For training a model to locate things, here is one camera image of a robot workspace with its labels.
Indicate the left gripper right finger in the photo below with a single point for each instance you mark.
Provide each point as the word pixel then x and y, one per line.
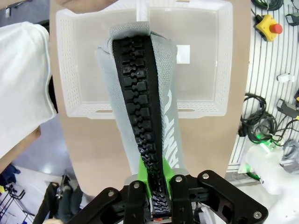
pixel 210 193

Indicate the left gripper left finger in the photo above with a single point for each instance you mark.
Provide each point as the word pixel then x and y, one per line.
pixel 130 203

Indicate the grey Campus zipper pouch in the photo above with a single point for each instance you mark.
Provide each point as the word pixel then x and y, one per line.
pixel 163 70

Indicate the person's right forearm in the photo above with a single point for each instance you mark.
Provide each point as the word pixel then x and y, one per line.
pixel 35 137

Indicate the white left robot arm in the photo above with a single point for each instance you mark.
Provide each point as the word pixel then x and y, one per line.
pixel 268 168

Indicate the person's left hand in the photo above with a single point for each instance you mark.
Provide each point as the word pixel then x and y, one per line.
pixel 79 5

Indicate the black power adapter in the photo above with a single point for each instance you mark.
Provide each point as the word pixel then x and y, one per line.
pixel 288 108

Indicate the black clothes rack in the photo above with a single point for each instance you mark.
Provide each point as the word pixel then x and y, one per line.
pixel 14 203

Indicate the white slotted mounting board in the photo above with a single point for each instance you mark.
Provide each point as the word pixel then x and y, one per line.
pixel 259 70

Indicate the small white plug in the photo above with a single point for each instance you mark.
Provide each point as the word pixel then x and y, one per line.
pixel 285 78

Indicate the white basket label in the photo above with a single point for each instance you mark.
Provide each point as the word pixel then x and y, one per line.
pixel 183 53

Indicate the white perforated plastic basket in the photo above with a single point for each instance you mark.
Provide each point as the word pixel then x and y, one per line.
pixel 205 46
pixel 84 58

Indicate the yellow emergency stop button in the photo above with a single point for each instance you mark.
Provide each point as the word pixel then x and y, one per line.
pixel 268 26

